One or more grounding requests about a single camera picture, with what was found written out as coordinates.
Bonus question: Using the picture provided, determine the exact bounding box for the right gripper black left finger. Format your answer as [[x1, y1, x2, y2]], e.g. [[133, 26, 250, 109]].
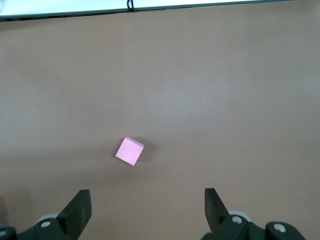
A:
[[16, 189, 92, 240]]

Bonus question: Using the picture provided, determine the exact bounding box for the pink foam cube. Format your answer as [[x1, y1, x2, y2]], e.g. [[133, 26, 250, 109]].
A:
[[115, 136, 146, 167]]

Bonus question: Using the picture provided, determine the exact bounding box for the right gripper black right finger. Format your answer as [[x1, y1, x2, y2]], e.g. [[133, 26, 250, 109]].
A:
[[202, 187, 266, 240]]

